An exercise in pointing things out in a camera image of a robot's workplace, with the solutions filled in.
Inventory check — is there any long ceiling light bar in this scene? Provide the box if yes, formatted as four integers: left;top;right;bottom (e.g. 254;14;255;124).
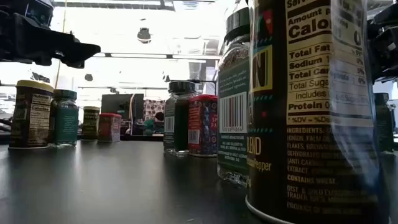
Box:
91;52;222;60

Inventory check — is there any person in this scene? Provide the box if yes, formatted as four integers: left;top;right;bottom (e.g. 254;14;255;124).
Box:
143;111;165;136

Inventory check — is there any dark computer monitor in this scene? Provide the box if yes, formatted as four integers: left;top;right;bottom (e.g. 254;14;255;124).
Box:
101;93;146;122

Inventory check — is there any red spice tin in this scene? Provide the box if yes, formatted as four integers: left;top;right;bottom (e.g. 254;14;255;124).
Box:
98;113;123;143
187;94;218;157

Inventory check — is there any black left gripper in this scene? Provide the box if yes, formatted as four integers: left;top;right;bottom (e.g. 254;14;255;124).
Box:
0;0;101;68

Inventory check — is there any yellow-lid dark spice can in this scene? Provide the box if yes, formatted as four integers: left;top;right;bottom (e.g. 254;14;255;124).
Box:
244;0;391;224
81;106;101;141
8;80;55;150

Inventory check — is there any pink patterned panel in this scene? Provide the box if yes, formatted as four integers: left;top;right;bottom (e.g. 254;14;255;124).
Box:
144;99;166;121

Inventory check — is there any green-lid glass spice jar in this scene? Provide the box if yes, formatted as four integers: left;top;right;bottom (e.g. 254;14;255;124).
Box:
216;6;251;189
48;89;80;147
374;92;396;153
163;80;197;156

